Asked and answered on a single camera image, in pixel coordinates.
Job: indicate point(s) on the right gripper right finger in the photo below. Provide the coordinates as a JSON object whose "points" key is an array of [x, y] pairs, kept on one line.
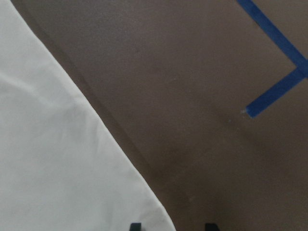
{"points": [[211, 227]]}

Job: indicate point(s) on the cream long-sleeve cat shirt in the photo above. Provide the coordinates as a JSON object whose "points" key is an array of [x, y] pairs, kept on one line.
{"points": [[60, 167]]}

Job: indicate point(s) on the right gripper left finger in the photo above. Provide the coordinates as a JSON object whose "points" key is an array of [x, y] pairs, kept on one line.
{"points": [[135, 227]]}

